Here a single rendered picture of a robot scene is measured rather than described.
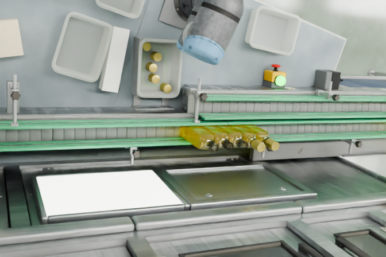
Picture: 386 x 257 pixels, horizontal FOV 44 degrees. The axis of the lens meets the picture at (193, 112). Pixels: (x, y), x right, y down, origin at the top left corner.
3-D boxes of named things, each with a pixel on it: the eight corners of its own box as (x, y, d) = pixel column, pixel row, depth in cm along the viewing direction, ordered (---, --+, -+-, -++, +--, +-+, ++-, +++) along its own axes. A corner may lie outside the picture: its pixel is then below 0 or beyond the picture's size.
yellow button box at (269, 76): (262, 85, 211) (270, 88, 205) (263, 68, 210) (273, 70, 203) (275, 85, 214) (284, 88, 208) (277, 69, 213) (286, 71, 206)
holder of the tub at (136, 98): (130, 106, 190) (135, 111, 183) (134, 37, 184) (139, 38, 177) (170, 106, 197) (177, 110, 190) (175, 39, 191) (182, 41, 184)
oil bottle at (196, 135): (178, 135, 187) (201, 151, 168) (180, 121, 186) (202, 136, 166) (192, 135, 189) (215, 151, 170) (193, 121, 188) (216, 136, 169)
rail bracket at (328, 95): (313, 94, 208) (333, 101, 196) (315, 78, 206) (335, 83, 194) (320, 94, 209) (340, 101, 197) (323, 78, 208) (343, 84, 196)
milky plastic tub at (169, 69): (130, 93, 188) (136, 97, 181) (133, 36, 184) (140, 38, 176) (172, 93, 195) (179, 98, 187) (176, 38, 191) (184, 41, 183)
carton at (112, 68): (98, 87, 183) (101, 90, 178) (110, 25, 180) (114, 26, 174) (114, 89, 186) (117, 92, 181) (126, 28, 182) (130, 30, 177)
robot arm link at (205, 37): (218, 24, 182) (244, 19, 128) (201, 61, 183) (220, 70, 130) (189, 11, 180) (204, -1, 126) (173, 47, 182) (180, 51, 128)
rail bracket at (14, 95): (4, 113, 169) (7, 129, 149) (4, 66, 165) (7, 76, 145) (19, 113, 171) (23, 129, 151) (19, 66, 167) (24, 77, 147)
